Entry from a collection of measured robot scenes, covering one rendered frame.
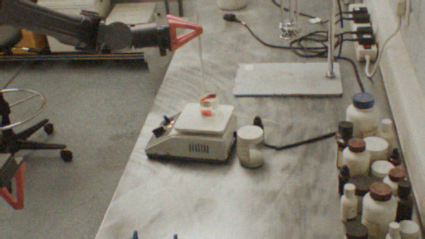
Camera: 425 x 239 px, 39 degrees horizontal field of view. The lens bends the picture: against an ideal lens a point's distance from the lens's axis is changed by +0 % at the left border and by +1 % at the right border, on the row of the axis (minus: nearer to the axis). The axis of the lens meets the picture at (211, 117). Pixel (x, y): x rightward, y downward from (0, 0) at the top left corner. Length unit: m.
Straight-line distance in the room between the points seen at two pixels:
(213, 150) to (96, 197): 1.32
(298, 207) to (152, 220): 0.30
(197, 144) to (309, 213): 0.31
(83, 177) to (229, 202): 1.57
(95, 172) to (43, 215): 0.33
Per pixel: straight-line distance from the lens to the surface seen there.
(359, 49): 1.86
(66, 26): 1.20
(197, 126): 1.38
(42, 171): 2.89
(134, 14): 3.64
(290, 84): 1.71
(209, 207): 1.27
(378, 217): 1.15
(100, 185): 2.70
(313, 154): 1.42
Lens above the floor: 1.54
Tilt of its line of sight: 30 degrees down
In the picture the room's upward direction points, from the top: 5 degrees counter-clockwise
